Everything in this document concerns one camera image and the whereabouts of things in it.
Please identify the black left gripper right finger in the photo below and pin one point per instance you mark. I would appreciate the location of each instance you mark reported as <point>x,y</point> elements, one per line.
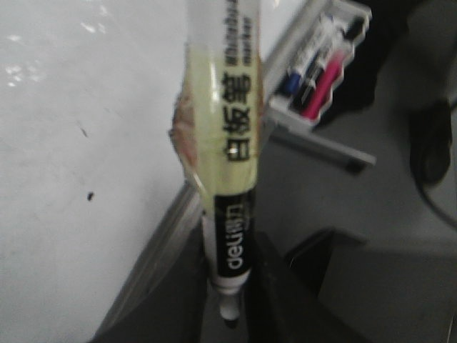
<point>280,309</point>

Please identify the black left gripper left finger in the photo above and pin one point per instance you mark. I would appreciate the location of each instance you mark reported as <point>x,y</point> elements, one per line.
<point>173,311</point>

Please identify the white black whiteboard marker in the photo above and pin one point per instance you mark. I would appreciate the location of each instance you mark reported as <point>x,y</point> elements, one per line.
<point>224,72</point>

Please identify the grey whiteboard stand leg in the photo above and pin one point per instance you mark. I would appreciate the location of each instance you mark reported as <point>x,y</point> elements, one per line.
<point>353,161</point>

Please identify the pink capped marker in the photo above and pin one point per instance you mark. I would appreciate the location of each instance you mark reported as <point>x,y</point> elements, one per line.
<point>324,88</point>

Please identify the white marker tray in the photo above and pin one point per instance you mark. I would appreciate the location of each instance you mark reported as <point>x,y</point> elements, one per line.
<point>280,103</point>

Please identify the blue capped marker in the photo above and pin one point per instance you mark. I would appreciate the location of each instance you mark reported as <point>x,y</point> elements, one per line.
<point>320,35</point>

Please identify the white whiteboard with aluminium frame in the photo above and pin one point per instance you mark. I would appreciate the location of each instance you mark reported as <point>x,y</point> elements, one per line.
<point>87,167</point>

